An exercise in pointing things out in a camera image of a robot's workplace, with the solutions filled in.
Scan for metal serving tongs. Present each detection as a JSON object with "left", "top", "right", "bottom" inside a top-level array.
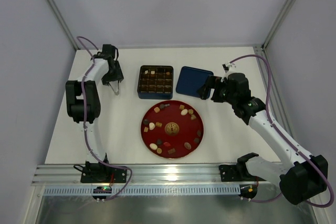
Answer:
[{"left": 109, "top": 81, "right": 120, "bottom": 96}]

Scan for blue tin lid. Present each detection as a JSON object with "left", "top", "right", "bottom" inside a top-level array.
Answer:
[{"left": 175, "top": 66, "right": 214, "bottom": 98}]

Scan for blue chocolate tin box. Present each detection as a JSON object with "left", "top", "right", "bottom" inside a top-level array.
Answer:
[{"left": 137, "top": 65, "right": 174, "bottom": 100}]

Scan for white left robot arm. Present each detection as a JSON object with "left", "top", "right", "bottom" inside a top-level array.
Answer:
[{"left": 66, "top": 44, "right": 206, "bottom": 186}]

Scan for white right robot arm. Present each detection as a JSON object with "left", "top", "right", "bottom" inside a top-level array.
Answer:
[{"left": 207, "top": 72, "right": 332, "bottom": 205}]

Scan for white swirl oval chocolate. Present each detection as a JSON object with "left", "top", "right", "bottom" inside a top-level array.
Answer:
[{"left": 181, "top": 109, "right": 188, "bottom": 115}]

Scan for caramel oval chocolate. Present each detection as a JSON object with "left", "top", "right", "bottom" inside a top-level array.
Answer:
[{"left": 184, "top": 142, "right": 191, "bottom": 150}]

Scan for red chocolate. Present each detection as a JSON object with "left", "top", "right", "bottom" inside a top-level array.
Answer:
[{"left": 163, "top": 142, "right": 171, "bottom": 147}]

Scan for brown square chocolate front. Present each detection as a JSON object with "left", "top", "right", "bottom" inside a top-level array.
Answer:
[{"left": 168, "top": 148, "right": 176, "bottom": 154}]

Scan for dark heart chocolate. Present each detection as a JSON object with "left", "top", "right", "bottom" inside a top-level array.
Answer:
[{"left": 156, "top": 139, "right": 163, "bottom": 145}]

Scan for red round lacquer tray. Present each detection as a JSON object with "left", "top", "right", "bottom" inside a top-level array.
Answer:
[{"left": 140, "top": 100, "right": 204, "bottom": 159}]

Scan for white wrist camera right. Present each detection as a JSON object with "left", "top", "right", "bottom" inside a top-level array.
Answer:
[{"left": 222, "top": 62, "right": 236, "bottom": 74}]

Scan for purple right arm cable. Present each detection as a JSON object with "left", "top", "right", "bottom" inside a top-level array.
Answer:
[{"left": 228, "top": 55, "right": 334, "bottom": 207}]

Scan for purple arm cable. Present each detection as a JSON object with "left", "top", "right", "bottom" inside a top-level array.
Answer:
[
  {"left": 228, "top": 55, "right": 334, "bottom": 207},
  {"left": 76, "top": 36, "right": 132, "bottom": 202}
]

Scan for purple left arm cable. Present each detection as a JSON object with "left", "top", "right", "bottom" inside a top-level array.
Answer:
[{"left": 76, "top": 36, "right": 132, "bottom": 202}]

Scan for right aluminium frame post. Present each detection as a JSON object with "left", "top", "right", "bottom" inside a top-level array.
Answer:
[{"left": 262, "top": 0, "right": 296, "bottom": 51}]

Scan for aluminium frame post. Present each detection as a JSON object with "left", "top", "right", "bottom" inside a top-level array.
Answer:
[
  {"left": 45, "top": 0, "right": 79, "bottom": 50},
  {"left": 262, "top": 0, "right": 296, "bottom": 51}
]

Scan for left aluminium frame post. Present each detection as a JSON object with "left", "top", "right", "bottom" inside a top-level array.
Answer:
[{"left": 45, "top": 0, "right": 79, "bottom": 50}]

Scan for aluminium mounting rail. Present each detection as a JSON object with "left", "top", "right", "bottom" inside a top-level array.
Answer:
[{"left": 30, "top": 163, "right": 274, "bottom": 186}]

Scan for slotted cable duct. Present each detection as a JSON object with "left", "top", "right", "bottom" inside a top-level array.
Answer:
[{"left": 43, "top": 184, "right": 240, "bottom": 197}]

